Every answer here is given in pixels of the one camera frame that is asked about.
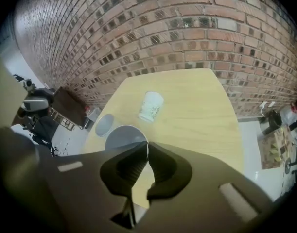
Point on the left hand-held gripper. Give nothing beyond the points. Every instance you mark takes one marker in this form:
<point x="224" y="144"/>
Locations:
<point x="34" y="103"/>

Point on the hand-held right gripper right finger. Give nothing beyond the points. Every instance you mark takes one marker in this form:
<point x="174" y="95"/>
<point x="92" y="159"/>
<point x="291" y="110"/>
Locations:
<point x="199" y="190"/>

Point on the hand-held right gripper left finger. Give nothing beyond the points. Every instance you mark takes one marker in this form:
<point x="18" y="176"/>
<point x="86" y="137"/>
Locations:
<point x="77" y="190"/>

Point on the white paper cup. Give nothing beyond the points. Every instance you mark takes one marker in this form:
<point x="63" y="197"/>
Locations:
<point x="126" y="137"/>
<point x="150" y="105"/>
<point x="104" y="124"/>

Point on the dark low cabinet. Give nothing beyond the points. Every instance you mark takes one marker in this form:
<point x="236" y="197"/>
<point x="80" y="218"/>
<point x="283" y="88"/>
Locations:
<point x="65" y="103"/>

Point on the black floor equipment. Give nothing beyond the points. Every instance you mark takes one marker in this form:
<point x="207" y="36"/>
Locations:
<point x="41" y="132"/>

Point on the clear plastic bottle red cap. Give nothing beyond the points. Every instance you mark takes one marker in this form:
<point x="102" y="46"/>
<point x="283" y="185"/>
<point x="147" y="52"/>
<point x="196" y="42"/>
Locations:
<point x="90" y="113"/>

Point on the person's beige clothing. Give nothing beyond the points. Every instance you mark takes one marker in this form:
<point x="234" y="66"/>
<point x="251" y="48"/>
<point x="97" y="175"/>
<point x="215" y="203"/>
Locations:
<point x="5" y="88"/>

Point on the cardboard box with striped tape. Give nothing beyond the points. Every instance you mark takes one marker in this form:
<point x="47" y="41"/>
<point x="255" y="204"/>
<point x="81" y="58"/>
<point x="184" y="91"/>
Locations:
<point x="277" y="147"/>

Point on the black stand with round base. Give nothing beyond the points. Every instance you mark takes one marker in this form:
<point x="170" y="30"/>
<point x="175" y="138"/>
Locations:
<point x="292" y="164"/>

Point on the clear water jug red label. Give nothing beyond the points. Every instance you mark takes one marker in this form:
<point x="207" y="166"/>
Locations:
<point x="289" y="114"/>

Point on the wooden shelf frame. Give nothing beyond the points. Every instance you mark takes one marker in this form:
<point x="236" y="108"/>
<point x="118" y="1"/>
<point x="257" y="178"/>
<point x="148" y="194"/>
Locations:
<point x="63" y="121"/>

